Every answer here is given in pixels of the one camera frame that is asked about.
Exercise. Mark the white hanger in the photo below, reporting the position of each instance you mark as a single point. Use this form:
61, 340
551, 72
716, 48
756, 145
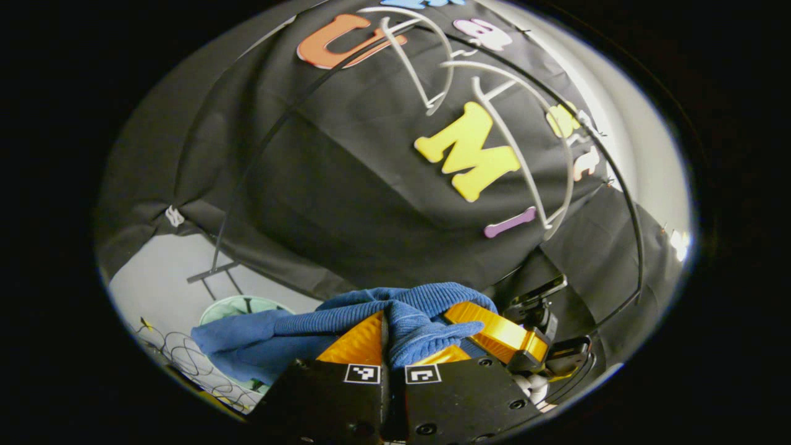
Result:
511, 154
405, 62

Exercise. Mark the green laundry hamper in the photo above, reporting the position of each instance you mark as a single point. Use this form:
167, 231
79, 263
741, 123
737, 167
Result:
266, 307

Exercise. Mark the black clothes rack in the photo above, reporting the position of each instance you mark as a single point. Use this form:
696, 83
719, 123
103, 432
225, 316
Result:
213, 272

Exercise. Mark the small ceiling light panel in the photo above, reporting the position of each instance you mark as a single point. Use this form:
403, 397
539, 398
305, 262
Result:
680, 244

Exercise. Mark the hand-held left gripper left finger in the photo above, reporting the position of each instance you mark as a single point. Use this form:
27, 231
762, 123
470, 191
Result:
321, 402

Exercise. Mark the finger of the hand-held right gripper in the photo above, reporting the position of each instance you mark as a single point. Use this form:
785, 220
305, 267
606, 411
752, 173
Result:
500, 334

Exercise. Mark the white clip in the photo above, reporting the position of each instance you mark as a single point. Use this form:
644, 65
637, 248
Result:
175, 216

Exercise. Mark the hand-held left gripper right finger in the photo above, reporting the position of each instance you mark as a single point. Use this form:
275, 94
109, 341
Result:
463, 402

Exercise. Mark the blue jacket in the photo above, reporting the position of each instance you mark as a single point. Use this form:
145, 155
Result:
278, 340

